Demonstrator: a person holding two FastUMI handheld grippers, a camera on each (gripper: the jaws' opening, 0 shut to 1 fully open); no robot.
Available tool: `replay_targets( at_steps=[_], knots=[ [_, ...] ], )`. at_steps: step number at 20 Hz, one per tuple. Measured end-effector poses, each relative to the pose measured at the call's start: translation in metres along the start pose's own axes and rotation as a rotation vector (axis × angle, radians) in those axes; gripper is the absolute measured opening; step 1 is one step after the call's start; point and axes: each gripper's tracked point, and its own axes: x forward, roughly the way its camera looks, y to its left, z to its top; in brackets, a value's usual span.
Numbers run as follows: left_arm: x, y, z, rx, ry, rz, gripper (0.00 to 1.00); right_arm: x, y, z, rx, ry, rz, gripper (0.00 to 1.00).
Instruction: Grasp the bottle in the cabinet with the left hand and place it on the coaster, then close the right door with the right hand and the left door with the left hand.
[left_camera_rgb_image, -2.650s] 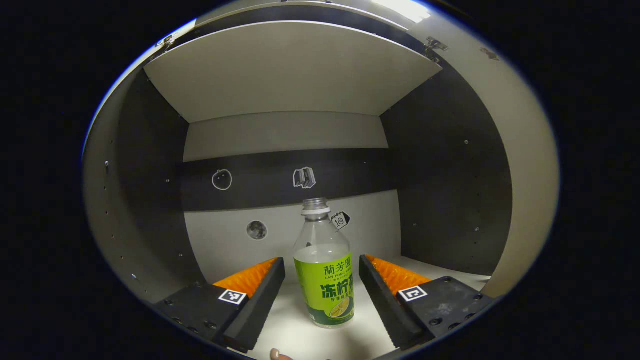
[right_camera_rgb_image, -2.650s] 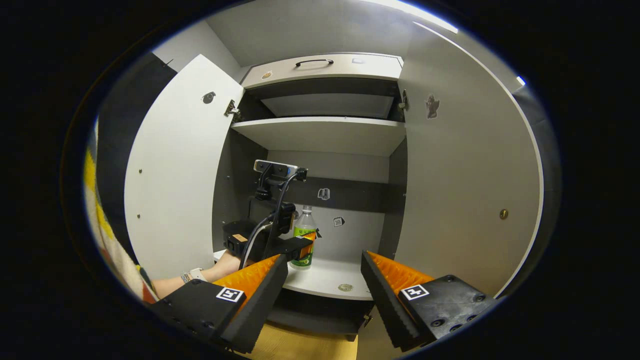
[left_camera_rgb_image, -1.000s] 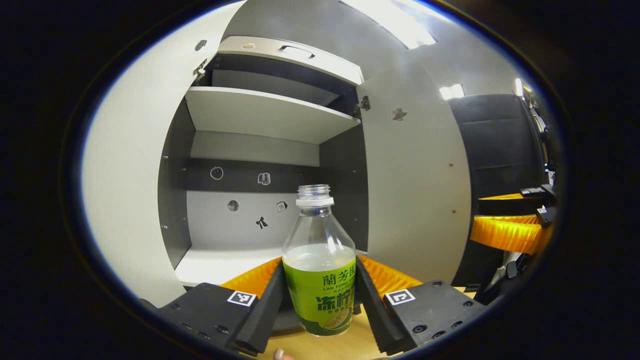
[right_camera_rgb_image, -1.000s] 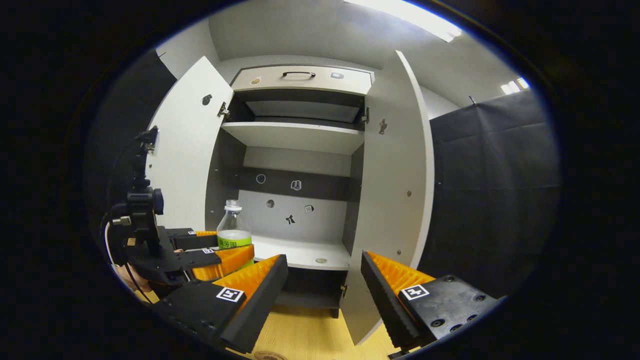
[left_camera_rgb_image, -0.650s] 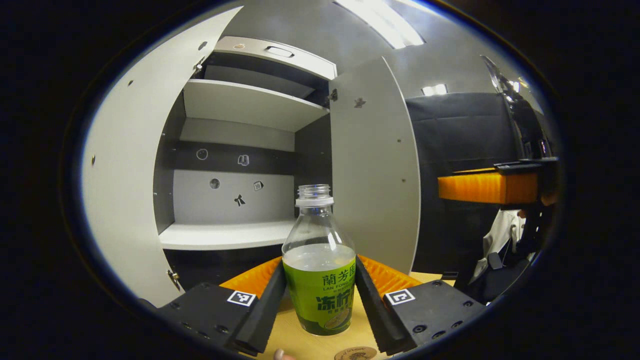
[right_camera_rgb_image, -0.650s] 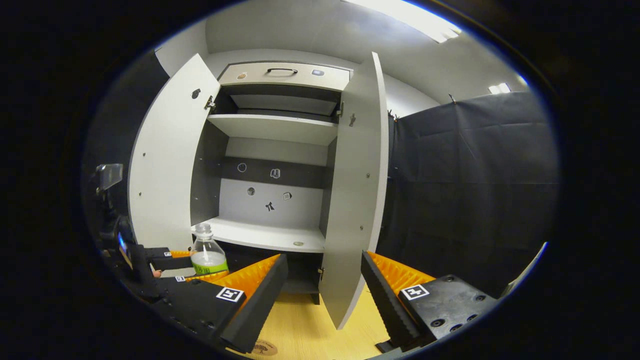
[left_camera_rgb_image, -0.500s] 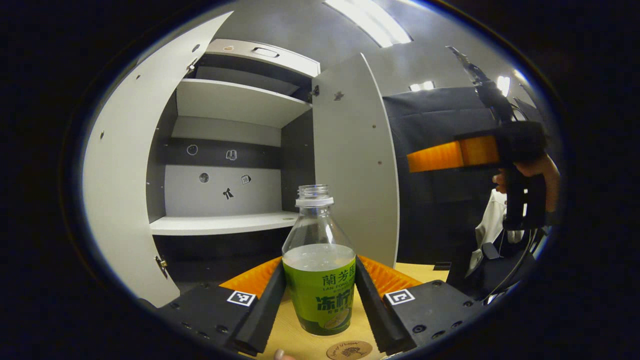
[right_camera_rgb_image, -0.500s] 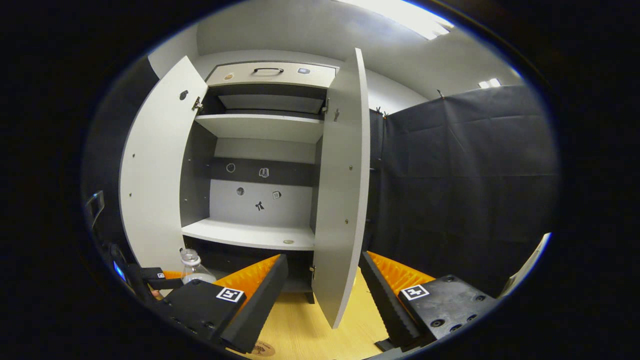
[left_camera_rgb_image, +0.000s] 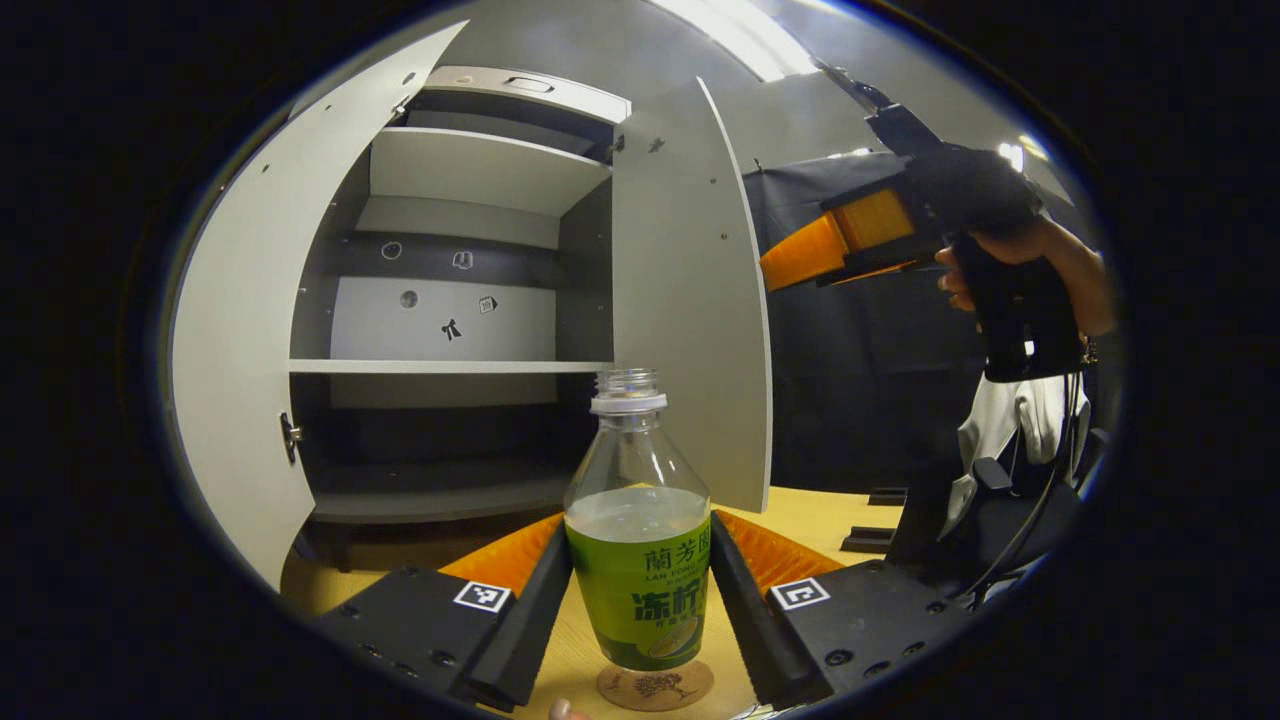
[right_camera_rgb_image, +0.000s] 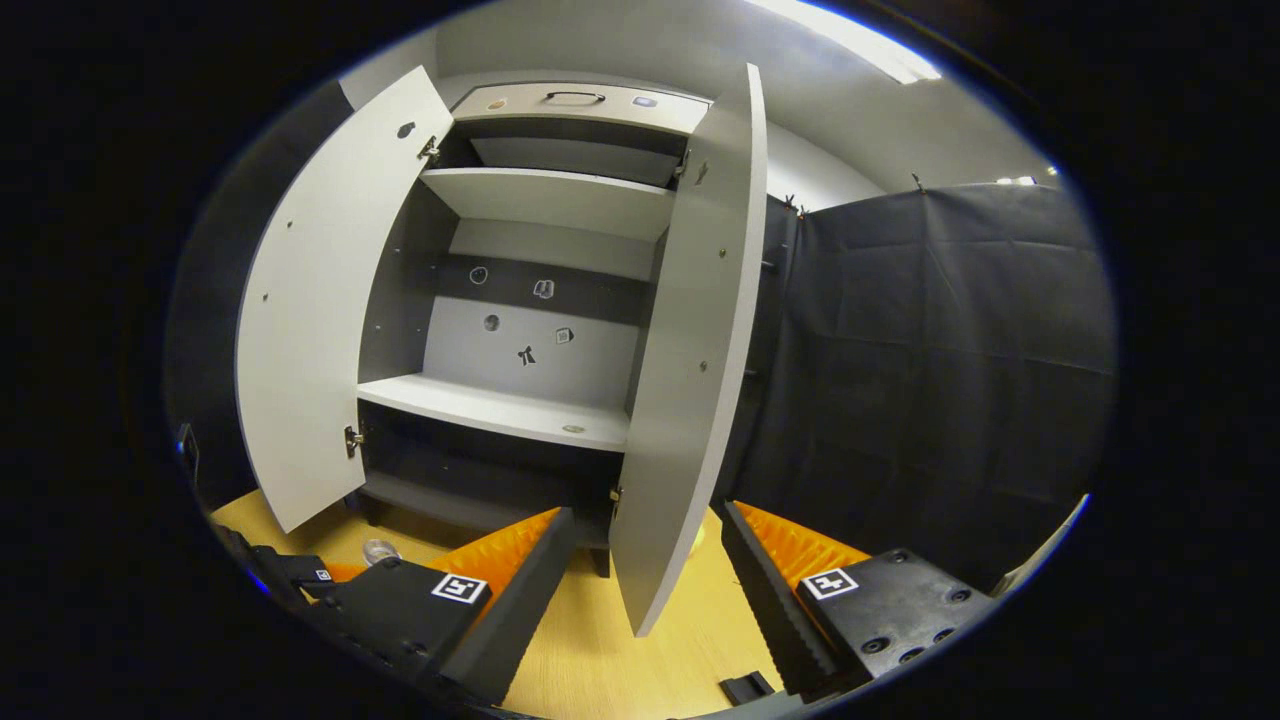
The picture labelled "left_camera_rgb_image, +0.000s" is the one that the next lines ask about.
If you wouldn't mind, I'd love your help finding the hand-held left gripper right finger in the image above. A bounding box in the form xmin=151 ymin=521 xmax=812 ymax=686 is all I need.
xmin=708 ymin=510 xmax=986 ymax=713

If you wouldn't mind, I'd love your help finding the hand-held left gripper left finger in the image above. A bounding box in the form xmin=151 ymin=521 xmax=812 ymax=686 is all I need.
xmin=310 ymin=512 xmax=576 ymax=713

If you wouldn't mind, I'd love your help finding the round cork coaster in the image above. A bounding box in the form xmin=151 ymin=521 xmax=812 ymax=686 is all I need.
xmin=596 ymin=658 xmax=716 ymax=713

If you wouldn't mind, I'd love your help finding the green label clear bottle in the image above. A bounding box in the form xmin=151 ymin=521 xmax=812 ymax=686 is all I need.
xmin=563 ymin=368 xmax=713 ymax=673

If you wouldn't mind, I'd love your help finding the white cabinet door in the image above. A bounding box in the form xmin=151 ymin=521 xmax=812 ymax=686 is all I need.
xmin=610 ymin=77 xmax=774 ymax=514
xmin=170 ymin=20 xmax=471 ymax=591

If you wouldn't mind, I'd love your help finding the white cabinet shelf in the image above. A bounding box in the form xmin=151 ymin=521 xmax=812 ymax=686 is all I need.
xmin=289 ymin=359 xmax=613 ymax=377
xmin=368 ymin=127 xmax=613 ymax=218

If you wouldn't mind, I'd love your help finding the white cabinet drawer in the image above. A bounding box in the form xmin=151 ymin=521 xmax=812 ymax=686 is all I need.
xmin=425 ymin=65 xmax=633 ymax=126

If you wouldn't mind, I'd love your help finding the white and grey cabinet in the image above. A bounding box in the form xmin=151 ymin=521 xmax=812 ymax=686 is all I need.
xmin=288 ymin=65 xmax=633 ymax=576

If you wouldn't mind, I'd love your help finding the small ceiling light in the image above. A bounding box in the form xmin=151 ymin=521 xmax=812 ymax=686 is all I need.
xmin=998 ymin=135 xmax=1051 ymax=173

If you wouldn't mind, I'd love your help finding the black backdrop cloth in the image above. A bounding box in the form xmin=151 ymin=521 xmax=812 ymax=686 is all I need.
xmin=742 ymin=150 xmax=1001 ymax=496

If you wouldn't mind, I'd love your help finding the long ceiling light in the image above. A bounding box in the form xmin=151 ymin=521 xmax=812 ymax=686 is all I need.
xmin=650 ymin=0 xmax=831 ymax=83

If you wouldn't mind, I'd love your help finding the white garment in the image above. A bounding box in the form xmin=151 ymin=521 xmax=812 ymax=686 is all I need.
xmin=945 ymin=372 xmax=1093 ymax=541

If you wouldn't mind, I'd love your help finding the black cable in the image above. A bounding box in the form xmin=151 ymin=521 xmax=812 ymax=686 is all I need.
xmin=955 ymin=370 xmax=1086 ymax=606

